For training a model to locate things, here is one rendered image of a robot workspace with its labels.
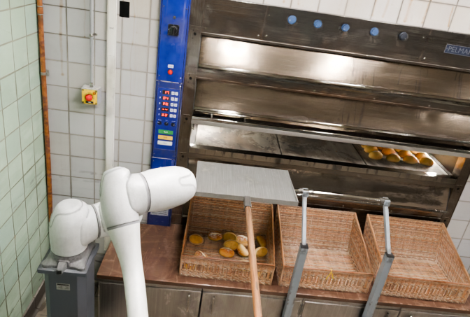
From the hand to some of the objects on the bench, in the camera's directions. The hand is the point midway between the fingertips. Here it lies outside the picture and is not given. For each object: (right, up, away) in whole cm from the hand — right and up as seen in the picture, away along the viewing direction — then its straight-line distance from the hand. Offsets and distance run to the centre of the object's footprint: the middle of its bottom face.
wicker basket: (+44, -5, +142) cm, 149 cm away
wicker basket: (-15, +2, +138) cm, 139 cm away
